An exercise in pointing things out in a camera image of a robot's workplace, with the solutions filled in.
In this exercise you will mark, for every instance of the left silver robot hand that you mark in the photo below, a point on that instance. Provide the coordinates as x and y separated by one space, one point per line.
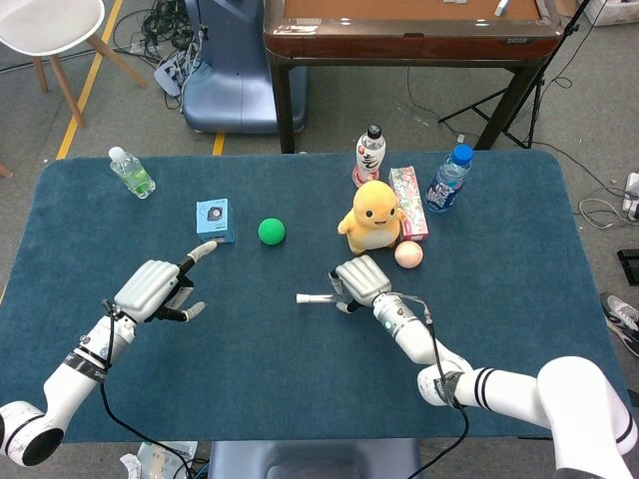
147 289

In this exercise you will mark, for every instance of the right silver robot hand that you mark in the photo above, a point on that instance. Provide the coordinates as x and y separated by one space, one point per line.
364 279

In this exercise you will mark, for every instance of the glass test tube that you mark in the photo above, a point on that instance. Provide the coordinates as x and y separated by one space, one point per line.
322 299

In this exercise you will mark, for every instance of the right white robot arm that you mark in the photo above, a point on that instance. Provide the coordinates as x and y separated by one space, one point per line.
509 399

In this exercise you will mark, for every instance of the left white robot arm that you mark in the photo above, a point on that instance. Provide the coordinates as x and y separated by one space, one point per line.
70 384

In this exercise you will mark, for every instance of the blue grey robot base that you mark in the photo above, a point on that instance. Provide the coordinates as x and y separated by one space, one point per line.
234 75

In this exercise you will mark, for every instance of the peach ball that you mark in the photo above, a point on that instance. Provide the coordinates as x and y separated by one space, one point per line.
409 255

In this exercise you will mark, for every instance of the yellow plush toy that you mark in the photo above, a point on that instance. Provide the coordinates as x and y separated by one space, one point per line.
373 219

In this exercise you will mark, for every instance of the pink floral carton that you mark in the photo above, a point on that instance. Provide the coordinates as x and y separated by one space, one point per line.
413 209

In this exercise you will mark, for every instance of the light blue speaker box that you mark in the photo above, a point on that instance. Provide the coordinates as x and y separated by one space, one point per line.
215 222

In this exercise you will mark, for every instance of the green ball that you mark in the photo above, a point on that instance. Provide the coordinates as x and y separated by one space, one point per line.
271 232

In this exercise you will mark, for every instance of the clear bottle green label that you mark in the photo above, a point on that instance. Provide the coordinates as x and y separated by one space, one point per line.
134 175

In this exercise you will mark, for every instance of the white red drink bottle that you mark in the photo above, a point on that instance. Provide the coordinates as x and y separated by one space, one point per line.
368 157

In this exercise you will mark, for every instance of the blue sports drink bottle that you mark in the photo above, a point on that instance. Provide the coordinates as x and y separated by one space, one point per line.
447 184

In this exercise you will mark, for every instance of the blue table mat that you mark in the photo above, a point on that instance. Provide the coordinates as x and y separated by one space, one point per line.
249 369

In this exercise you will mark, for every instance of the blue robot torso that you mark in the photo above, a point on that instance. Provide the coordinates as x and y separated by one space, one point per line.
309 459

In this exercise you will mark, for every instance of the white power strip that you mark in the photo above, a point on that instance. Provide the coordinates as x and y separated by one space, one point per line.
167 75

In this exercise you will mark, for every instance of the black tripod stand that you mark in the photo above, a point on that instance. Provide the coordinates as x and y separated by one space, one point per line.
529 107

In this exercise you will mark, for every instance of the brown mahjong table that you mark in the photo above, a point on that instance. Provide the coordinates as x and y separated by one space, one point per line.
409 42

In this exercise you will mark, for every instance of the grey sneaker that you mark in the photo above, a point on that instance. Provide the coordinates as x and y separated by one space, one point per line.
621 319

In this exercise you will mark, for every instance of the black flat device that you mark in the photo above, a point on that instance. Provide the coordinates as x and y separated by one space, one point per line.
630 267

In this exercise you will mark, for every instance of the white chair wooden legs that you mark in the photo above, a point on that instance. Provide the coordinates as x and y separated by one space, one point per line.
45 25

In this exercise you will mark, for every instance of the cardboard box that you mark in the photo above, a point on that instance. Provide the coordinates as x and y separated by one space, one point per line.
614 12

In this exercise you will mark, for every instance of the white wall adapter strip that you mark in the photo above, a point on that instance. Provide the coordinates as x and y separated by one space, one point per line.
633 194

